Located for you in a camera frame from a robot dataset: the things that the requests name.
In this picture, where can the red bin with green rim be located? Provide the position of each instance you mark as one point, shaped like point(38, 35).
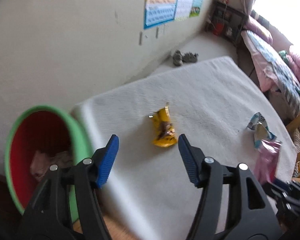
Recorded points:
point(41, 128)

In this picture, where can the red bucket on shelf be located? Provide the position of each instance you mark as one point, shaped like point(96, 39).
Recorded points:
point(218, 29)

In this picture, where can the pair of grey shoes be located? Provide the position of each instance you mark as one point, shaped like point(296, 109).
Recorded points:
point(179, 58)

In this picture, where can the light blue snack wrapper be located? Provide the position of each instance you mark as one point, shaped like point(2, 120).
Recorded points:
point(260, 128)

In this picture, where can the white terry table cloth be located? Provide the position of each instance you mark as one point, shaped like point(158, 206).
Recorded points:
point(211, 102)

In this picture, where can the blue educational wall poster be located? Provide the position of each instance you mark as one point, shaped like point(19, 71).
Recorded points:
point(158, 12)

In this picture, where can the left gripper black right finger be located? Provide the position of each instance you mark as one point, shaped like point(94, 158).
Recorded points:
point(249, 215)

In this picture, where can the white wall socket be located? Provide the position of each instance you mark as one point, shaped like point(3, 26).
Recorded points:
point(140, 38)

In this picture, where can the pink pillow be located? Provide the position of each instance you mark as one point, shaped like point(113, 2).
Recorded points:
point(254, 26)

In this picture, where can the dark wooden shelf unit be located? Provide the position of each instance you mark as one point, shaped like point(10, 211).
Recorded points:
point(233, 20)

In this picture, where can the bed with patterned quilt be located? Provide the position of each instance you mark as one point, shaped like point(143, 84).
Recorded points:
point(272, 72)

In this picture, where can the yellow snack wrapper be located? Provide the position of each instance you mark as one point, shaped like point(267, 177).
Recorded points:
point(164, 130)

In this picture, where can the pink snack bag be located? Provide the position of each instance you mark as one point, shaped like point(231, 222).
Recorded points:
point(267, 161)

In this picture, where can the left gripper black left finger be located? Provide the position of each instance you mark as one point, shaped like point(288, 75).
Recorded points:
point(65, 205)

